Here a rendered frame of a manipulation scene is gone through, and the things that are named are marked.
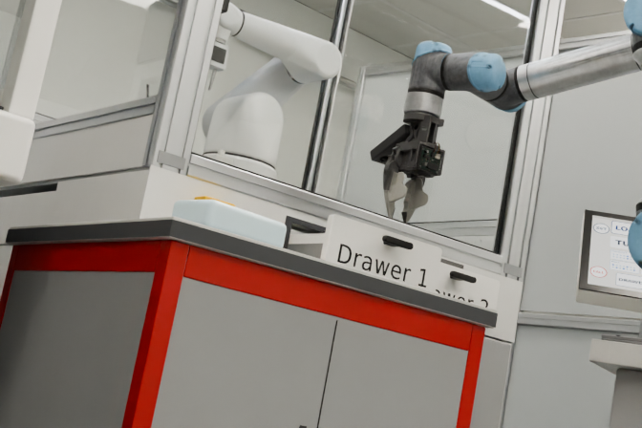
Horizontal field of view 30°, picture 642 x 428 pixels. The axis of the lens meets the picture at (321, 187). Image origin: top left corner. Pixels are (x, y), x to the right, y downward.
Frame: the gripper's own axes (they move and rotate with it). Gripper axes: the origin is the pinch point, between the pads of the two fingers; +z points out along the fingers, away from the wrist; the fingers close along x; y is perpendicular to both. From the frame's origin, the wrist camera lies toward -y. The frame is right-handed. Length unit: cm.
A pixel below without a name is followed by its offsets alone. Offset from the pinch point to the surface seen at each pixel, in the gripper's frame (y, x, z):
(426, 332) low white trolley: 42, -24, 26
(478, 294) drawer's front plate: -15.1, 39.7, 8.6
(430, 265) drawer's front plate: -0.9, 11.9, 7.8
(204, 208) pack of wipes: 40, -66, 17
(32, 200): -71, -47, 8
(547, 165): -111, 153, -58
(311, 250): -8.2, -12.8, 10.7
